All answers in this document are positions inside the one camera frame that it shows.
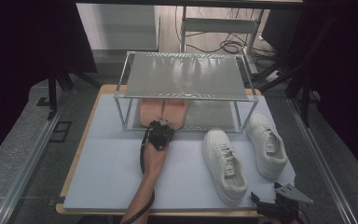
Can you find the person's right hand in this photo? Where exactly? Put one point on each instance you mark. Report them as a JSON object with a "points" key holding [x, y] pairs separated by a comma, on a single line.
{"points": [[284, 222]]}

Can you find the grey metal shoe rack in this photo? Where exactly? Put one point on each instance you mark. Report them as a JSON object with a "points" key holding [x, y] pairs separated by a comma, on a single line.
{"points": [[183, 74]]}

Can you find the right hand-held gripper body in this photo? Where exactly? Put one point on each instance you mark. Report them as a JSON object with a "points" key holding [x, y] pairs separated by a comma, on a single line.
{"points": [[284, 205]]}

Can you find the white sneaker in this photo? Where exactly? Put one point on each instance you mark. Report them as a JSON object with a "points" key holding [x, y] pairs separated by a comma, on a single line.
{"points": [[261, 127], [220, 143]]}

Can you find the aluminium rail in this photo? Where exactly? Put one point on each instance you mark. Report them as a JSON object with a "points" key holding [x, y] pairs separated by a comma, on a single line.
{"points": [[28, 168], [323, 168]]}

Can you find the dark curtain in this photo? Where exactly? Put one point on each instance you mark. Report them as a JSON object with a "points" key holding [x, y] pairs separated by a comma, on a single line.
{"points": [[18, 62], [348, 77]]}

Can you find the white panel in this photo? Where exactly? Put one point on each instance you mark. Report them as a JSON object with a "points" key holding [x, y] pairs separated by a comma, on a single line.
{"points": [[118, 26]]}

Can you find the black tripod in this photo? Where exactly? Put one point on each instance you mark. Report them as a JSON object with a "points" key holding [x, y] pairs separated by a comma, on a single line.
{"points": [[52, 90]]}

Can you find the black floor bracket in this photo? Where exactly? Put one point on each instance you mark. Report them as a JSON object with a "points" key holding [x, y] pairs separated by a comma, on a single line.
{"points": [[53, 137]]}

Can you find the black metal stand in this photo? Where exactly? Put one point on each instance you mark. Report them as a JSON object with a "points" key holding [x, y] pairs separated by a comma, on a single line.
{"points": [[305, 99]]}

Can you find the pale blue foam mat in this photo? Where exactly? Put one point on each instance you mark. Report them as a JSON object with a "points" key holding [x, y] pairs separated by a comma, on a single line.
{"points": [[105, 174]]}

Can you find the white metal stand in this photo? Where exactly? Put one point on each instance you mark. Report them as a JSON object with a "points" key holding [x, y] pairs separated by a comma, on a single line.
{"points": [[217, 25]]}

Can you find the pink slipper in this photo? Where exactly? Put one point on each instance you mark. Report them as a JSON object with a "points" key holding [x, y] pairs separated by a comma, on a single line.
{"points": [[177, 110], [150, 112]]}

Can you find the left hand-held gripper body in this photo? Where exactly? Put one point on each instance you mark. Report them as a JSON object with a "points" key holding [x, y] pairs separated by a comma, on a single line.
{"points": [[160, 135]]}

